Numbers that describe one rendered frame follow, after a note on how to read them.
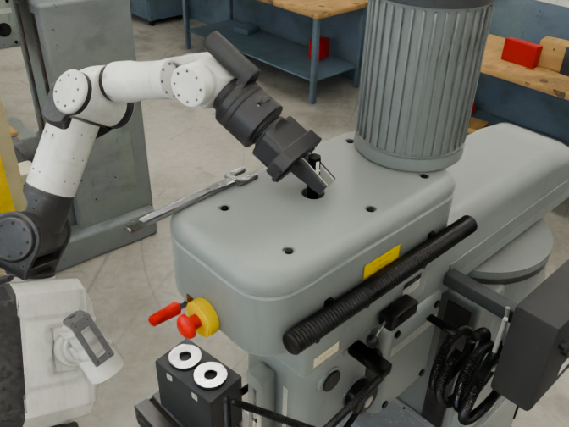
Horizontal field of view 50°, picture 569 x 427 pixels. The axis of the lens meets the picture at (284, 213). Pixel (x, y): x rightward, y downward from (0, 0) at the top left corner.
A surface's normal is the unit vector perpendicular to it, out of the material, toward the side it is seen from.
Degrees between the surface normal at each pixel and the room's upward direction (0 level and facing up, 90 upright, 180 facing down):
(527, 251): 0
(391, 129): 90
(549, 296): 0
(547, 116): 90
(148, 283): 0
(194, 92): 85
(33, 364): 59
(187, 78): 85
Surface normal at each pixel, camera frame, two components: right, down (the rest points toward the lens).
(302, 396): -0.13, 0.55
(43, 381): 0.76, -0.18
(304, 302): 0.68, 0.42
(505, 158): 0.03, -0.83
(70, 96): -0.48, -0.10
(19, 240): -0.05, 0.08
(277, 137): 0.46, -0.56
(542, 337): -0.73, 0.36
